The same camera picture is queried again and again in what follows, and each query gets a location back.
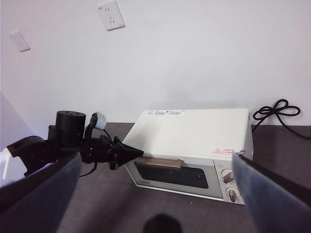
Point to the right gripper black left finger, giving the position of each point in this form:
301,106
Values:
43,201

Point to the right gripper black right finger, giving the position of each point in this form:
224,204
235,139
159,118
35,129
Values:
274,201

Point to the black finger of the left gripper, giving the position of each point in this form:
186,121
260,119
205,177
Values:
126,158
126,149

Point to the beige oven knob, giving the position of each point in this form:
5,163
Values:
232,194
228,176

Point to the cream toaster oven body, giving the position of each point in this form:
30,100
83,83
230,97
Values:
194,131

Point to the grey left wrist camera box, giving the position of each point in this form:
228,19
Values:
100,120

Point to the white wall socket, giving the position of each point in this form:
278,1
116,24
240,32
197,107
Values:
20,41
111,15

